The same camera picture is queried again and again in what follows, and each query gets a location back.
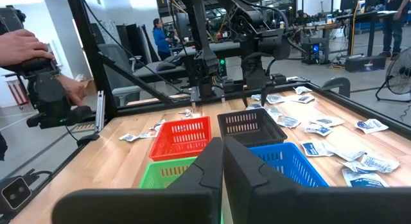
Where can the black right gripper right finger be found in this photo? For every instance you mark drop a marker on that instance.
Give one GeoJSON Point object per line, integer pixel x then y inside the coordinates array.
{"type": "Point", "coordinates": [273, 204]}

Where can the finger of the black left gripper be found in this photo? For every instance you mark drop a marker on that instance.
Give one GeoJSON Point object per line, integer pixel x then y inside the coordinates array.
{"type": "Point", "coordinates": [232, 86]}
{"type": "Point", "coordinates": [276, 80]}

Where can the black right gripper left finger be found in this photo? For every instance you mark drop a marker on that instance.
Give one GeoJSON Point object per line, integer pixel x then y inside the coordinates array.
{"type": "Point", "coordinates": [192, 204]}

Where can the white antiseptic towelette packet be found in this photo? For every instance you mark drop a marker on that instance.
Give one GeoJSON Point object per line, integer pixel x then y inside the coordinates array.
{"type": "Point", "coordinates": [146, 134]}
{"type": "Point", "coordinates": [363, 179]}
{"type": "Point", "coordinates": [302, 89]}
{"type": "Point", "coordinates": [316, 149]}
{"type": "Point", "coordinates": [157, 125]}
{"type": "Point", "coordinates": [254, 106]}
{"type": "Point", "coordinates": [380, 163]}
{"type": "Point", "coordinates": [304, 99]}
{"type": "Point", "coordinates": [354, 167]}
{"type": "Point", "coordinates": [274, 115]}
{"type": "Point", "coordinates": [288, 122]}
{"type": "Point", "coordinates": [327, 122]}
{"type": "Point", "coordinates": [318, 130]}
{"type": "Point", "coordinates": [187, 112]}
{"type": "Point", "coordinates": [346, 151]}
{"type": "Point", "coordinates": [256, 97]}
{"type": "Point", "coordinates": [275, 99]}
{"type": "Point", "coordinates": [370, 125]}
{"type": "Point", "coordinates": [128, 137]}

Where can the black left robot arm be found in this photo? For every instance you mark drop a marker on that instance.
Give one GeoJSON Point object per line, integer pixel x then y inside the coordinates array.
{"type": "Point", "coordinates": [202, 41]}

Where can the black plastic basket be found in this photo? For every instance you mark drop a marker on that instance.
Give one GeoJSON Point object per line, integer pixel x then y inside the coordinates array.
{"type": "Point", "coordinates": [250, 124]}

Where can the blue plastic basket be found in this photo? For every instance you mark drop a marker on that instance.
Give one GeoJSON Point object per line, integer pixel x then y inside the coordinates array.
{"type": "Point", "coordinates": [289, 163]}

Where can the black computer tower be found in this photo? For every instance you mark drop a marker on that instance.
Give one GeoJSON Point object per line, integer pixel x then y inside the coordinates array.
{"type": "Point", "coordinates": [313, 54]}

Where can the green plastic basket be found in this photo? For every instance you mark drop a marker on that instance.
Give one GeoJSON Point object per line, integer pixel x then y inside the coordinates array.
{"type": "Point", "coordinates": [157, 174]}

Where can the black table clamp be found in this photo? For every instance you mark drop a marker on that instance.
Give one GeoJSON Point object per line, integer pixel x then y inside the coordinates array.
{"type": "Point", "coordinates": [337, 82]}

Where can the wooden workbench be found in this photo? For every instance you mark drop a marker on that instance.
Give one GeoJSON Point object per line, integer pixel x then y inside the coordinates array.
{"type": "Point", "coordinates": [318, 26]}

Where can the person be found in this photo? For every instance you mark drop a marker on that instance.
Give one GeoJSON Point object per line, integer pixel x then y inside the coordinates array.
{"type": "Point", "coordinates": [393, 25]}
{"type": "Point", "coordinates": [160, 38]}
{"type": "Point", "coordinates": [302, 17]}

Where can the red plastic basket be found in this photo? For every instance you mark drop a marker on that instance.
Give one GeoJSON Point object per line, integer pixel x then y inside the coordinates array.
{"type": "Point", "coordinates": [180, 137]}

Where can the black computer mouse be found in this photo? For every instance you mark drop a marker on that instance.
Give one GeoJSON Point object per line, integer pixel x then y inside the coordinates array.
{"type": "Point", "coordinates": [165, 66]}

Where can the dark grey desk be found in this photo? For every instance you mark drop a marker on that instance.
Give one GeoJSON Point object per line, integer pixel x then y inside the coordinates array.
{"type": "Point", "coordinates": [151, 73]}

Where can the black equipment case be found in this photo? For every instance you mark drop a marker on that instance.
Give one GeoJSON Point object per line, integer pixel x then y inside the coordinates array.
{"type": "Point", "coordinates": [366, 64]}

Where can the black standing desk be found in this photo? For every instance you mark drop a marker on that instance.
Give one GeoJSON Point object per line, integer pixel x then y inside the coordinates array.
{"type": "Point", "coordinates": [363, 16]}

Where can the grey office chair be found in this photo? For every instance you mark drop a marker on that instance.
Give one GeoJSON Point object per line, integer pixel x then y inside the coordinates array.
{"type": "Point", "coordinates": [115, 60]}

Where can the black floor fan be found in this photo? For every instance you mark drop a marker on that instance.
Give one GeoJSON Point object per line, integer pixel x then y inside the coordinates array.
{"type": "Point", "coordinates": [399, 73]}

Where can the silver aluminium bar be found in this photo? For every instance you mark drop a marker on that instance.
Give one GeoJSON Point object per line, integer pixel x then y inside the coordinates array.
{"type": "Point", "coordinates": [99, 111]}

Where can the cardboard box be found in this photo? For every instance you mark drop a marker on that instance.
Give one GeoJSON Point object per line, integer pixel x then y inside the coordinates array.
{"type": "Point", "coordinates": [90, 87]}

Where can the person's hand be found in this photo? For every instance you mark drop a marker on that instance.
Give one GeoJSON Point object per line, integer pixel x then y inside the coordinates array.
{"type": "Point", "coordinates": [22, 46]}
{"type": "Point", "coordinates": [72, 89]}

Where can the black depth camera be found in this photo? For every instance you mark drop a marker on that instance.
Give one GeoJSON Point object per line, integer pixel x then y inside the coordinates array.
{"type": "Point", "coordinates": [16, 192]}

